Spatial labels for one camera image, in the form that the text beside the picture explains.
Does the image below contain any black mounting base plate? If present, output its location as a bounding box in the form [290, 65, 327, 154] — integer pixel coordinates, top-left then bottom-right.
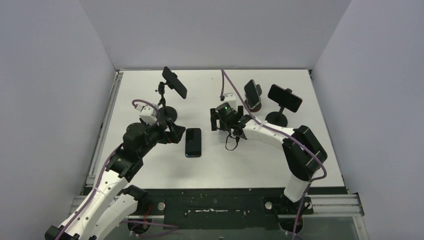
[127, 187, 332, 231]

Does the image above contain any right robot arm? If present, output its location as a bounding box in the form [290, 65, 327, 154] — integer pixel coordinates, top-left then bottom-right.
[210, 102, 328, 214]

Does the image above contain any aluminium frame rail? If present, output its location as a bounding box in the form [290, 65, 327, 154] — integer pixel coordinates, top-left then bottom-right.
[69, 69, 124, 215]

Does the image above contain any purple cable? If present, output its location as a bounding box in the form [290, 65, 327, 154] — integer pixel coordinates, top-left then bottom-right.
[52, 98, 162, 240]
[219, 69, 329, 240]

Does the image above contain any brown round base phone stand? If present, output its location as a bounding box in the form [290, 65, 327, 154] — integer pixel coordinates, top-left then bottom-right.
[244, 84, 263, 113]

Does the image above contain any black pole phone stand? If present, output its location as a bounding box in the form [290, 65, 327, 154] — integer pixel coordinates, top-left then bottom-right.
[156, 81, 178, 122]
[265, 105, 288, 127]

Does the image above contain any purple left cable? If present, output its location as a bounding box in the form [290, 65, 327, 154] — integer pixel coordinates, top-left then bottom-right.
[52, 98, 162, 240]

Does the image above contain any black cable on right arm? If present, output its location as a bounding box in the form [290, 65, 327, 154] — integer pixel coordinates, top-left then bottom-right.
[224, 130, 241, 152]

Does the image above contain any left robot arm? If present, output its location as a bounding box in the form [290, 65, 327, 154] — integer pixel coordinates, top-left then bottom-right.
[44, 118, 186, 240]

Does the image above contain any clear-case phone on round stand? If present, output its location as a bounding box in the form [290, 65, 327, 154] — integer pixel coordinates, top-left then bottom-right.
[244, 79, 261, 107]

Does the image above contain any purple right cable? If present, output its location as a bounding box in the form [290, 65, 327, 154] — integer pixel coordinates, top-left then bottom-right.
[219, 69, 329, 240]

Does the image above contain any red-edged black phone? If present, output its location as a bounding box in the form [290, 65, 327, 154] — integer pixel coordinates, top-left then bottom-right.
[267, 84, 303, 113]

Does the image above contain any black smartphone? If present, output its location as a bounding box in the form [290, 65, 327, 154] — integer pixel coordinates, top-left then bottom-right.
[184, 128, 202, 158]

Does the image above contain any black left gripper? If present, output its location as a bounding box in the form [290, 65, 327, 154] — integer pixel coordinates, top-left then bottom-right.
[138, 117, 185, 158]

